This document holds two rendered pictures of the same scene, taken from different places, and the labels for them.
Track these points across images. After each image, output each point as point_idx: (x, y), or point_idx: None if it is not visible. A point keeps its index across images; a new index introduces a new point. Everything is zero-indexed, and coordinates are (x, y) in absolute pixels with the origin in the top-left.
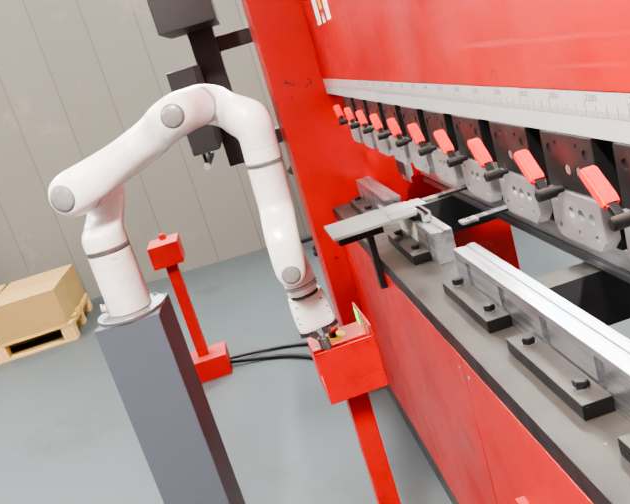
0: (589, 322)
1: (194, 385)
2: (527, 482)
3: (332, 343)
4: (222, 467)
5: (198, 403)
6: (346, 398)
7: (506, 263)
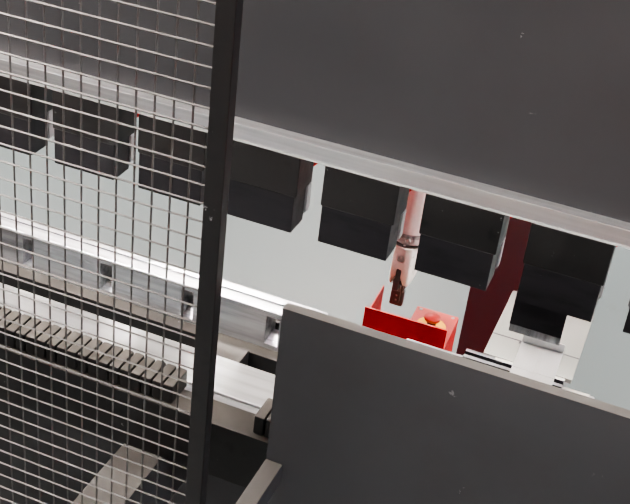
0: (70, 243)
1: (507, 274)
2: None
3: (415, 318)
4: (480, 349)
5: (494, 284)
6: None
7: (226, 296)
